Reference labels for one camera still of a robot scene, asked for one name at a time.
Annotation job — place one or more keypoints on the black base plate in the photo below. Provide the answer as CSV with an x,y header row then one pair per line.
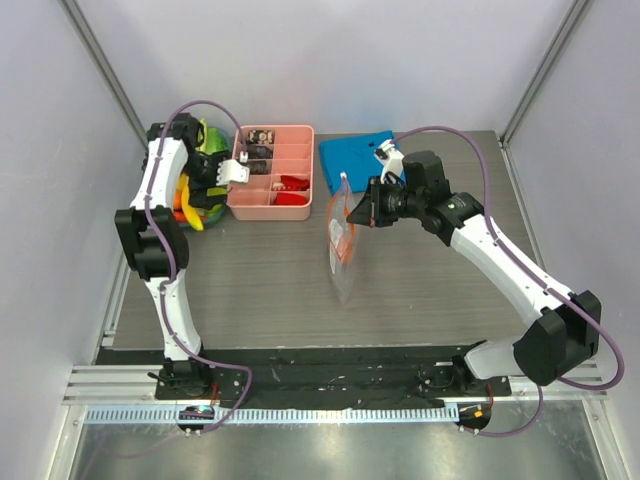
x,y
330,378

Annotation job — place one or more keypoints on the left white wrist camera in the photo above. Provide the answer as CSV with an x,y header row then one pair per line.
x,y
233,170

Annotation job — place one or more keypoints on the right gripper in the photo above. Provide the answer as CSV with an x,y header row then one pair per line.
x,y
375,203

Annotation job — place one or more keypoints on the clear zip top bag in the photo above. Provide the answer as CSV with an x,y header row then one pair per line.
x,y
342,276

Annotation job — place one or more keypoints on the dark sushi roll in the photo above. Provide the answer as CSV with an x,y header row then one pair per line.
x,y
259,167
259,136
259,152

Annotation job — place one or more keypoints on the blue folded cloth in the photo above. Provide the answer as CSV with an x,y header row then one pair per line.
x,y
354,156

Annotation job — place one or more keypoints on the small orange fruit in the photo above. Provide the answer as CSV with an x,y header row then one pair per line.
x,y
344,249

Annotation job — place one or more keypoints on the pink divided tray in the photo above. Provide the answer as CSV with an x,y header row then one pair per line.
x,y
293,154

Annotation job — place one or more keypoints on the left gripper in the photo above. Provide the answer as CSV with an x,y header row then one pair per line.
x,y
199,196

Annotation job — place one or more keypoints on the green lettuce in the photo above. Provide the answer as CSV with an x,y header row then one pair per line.
x,y
213,140

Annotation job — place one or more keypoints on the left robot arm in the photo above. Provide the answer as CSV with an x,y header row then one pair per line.
x,y
177,169

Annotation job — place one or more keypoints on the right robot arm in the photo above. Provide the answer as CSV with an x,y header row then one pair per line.
x,y
556,340

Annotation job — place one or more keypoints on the perforated cable rail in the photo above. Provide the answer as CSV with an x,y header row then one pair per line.
x,y
192,415

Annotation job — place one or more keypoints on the teal food bowl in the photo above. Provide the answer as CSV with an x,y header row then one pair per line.
x,y
209,217

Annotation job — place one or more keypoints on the yellow banana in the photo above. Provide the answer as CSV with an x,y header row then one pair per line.
x,y
190,213

